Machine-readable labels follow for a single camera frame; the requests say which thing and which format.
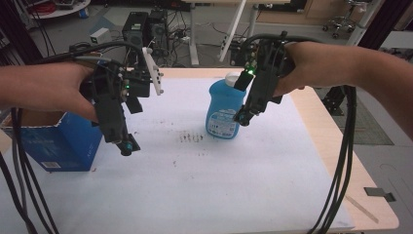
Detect black gripper cable bundle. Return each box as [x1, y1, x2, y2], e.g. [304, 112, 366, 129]
[0, 40, 146, 234]
[239, 31, 358, 234]

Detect blue bottle with white cap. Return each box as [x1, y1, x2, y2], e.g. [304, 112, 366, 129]
[205, 71, 248, 140]

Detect office chair base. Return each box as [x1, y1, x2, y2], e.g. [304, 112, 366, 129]
[320, 0, 359, 40]

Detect blue cardboard box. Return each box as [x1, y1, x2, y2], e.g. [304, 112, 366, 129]
[0, 108, 104, 173]

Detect thin wooden strip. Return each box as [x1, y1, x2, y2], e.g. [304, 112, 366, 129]
[344, 194, 380, 225]

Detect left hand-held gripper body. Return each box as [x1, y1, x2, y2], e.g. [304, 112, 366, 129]
[79, 47, 165, 144]

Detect black right gripper cable bundle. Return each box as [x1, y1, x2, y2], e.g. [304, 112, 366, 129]
[239, 31, 358, 234]

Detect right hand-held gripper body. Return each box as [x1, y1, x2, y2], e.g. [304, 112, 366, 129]
[233, 30, 296, 113]

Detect dark grey computer tower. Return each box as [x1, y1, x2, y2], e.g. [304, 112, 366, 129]
[147, 9, 170, 59]

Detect white table mat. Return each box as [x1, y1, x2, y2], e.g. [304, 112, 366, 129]
[0, 77, 356, 234]

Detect white desk frame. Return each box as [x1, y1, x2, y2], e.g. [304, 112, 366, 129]
[181, 0, 291, 67]

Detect small white device box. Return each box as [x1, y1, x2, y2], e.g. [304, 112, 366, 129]
[90, 27, 113, 45]

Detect person's right hand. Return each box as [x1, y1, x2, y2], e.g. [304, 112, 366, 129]
[272, 41, 329, 98]

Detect black left gripper cable bundle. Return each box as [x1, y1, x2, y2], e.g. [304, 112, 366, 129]
[0, 40, 146, 234]

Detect grey floor mat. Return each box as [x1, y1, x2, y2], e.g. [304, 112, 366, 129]
[316, 87, 395, 147]

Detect round white table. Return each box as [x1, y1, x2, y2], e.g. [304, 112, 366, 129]
[27, 0, 93, 20]

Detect red cable coil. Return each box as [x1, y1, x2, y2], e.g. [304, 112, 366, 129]
[34, 1, 57, 15]

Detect person's left hand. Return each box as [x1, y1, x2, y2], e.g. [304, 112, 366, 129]
[42, 61, 100, 123]

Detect black metal stand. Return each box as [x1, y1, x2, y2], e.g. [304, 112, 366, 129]
[320, 86, 347, 117]

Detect grey tape piece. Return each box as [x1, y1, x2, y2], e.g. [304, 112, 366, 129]
[363, 186, 397, 204]

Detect black computer tower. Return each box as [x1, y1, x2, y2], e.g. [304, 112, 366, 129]
[121, 11, 150, 52]

